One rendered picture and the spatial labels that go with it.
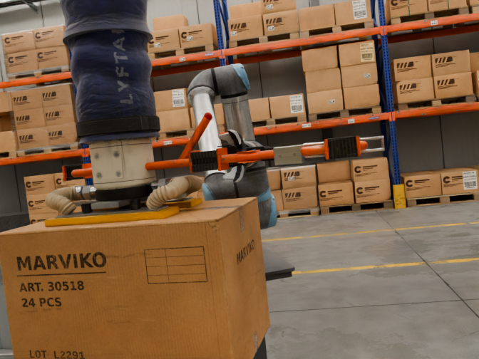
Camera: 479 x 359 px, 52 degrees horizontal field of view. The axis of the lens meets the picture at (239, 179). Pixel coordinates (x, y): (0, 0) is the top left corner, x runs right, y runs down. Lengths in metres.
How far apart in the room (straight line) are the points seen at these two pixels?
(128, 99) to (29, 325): 0.63
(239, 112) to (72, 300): 1.10
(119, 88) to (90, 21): 0.18
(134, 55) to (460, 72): 7.83
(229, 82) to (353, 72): 6.60
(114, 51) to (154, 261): 0.54
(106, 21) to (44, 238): 0.57
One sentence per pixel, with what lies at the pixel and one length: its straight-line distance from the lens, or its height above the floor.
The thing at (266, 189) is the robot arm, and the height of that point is 1.11.
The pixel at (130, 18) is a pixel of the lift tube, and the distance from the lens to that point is 1.36.
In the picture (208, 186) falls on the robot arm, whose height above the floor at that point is 1.15.
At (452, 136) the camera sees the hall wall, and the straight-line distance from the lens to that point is 10.12.
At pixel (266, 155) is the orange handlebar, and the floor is 1.24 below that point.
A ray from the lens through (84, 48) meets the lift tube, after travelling 1.35.
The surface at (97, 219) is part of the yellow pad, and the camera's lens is 1.29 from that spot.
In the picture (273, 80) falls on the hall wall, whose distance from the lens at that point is 9.87.
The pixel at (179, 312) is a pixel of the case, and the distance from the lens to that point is 1.19.
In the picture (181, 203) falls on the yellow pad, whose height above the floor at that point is 1.13.
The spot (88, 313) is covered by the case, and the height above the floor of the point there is 0.90.
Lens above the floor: 1.26
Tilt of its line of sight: 3 degrees down
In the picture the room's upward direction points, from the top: 6 degrees counter-clockwise
